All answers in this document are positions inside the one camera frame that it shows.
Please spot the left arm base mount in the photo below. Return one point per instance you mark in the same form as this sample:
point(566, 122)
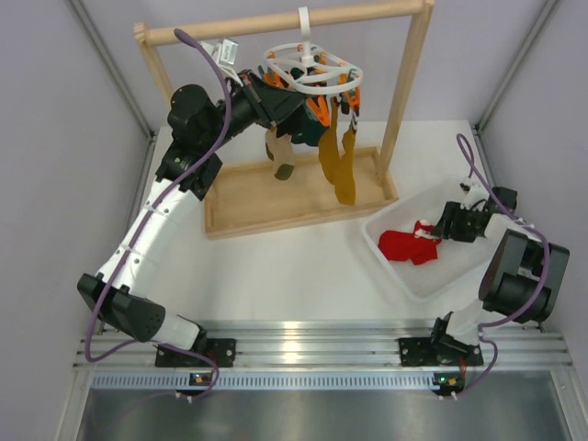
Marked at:
point(221, 351)

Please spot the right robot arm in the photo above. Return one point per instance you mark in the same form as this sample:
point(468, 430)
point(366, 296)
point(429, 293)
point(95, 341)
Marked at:
point(521, 283)

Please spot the orange clothes clip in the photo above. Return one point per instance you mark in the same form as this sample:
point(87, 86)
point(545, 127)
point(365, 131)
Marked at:
point(318, 110)

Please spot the beige green striped sock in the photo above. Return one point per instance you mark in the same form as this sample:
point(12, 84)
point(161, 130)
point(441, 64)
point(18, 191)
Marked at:
point(280, 151)

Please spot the wooden hanging rack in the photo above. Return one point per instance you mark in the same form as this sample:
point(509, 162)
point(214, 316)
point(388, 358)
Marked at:
point(245, 197)

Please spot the aluminium rail frame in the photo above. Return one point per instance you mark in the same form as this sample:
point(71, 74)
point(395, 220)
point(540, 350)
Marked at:
point(311, 356)

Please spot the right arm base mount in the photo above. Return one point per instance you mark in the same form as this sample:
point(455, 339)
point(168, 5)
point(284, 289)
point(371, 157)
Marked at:
point(418, 352)

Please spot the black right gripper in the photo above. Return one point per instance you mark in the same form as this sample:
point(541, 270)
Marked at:
point(452, 214)

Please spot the white plastic basket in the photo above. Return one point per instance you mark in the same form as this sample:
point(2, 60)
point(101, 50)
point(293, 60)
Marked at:
point(455, 260)

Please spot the white plastic clip hanger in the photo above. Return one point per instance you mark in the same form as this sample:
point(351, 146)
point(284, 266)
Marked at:
point(308, 68)

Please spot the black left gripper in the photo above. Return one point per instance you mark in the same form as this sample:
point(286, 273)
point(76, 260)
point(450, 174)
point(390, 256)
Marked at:
point(272, 102)

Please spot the mustard yellow sock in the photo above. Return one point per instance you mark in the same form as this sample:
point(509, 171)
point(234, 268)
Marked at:
point(344, 182)
point(329, 157)

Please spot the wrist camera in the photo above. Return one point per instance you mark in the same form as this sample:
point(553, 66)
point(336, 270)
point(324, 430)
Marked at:
point(223, 52)
point(475, 194)

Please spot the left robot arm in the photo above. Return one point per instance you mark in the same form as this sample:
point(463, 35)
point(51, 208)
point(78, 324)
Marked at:
point(118, 293)

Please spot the red christmas sock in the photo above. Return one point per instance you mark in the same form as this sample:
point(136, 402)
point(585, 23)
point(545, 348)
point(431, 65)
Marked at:
point(418, 246)

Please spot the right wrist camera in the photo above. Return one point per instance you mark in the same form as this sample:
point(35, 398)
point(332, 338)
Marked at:
point(475, 194)

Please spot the dark teal sock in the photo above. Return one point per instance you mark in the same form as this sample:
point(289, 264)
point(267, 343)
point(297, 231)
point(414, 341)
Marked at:
point(309, 131)

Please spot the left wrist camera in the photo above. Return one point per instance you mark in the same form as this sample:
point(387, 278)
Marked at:
point(223, 52)

